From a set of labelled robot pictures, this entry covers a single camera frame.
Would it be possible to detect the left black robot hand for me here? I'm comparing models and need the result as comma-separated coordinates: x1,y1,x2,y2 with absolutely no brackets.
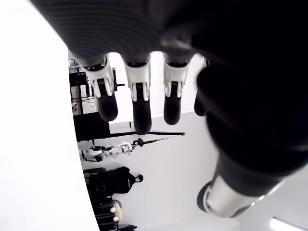
28,0,308,218

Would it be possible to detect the black gantry beam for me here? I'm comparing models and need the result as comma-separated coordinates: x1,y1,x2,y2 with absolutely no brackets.
109,130,186,137

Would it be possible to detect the white humanoid robot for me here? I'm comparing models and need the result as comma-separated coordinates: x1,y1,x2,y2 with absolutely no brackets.
80,141,134,163

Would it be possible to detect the white ceiling light panel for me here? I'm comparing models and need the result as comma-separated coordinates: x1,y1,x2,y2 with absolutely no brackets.
269,216,308,231

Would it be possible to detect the black cabinet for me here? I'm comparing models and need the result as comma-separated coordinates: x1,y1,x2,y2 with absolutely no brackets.
73,115,111,142

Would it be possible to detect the black metal rack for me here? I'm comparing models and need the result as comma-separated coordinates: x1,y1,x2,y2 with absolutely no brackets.
69,71,94,116

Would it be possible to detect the beige round bag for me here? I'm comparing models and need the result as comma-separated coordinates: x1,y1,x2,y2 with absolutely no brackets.
112,199,123,218

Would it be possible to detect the black equipment case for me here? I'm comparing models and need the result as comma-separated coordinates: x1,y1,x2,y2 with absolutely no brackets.
92,196,121,231

